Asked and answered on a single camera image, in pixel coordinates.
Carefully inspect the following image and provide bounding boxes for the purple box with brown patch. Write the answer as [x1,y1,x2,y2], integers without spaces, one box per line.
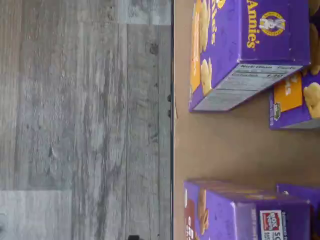
[183,178,314,240]

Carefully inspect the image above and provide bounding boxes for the black metal shelf frame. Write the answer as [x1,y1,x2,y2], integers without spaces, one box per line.
[166,0,176,240]

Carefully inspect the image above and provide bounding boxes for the purple Annie's snack box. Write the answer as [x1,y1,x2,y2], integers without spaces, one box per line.
[275,183,320,240]
[268,0,320,131]

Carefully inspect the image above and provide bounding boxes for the brown shelf board with purple boxes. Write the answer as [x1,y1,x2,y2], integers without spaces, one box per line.
[173,0,320,240]

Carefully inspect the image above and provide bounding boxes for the purple box with yellow label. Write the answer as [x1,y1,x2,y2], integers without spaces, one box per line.
[188,0,312,113]

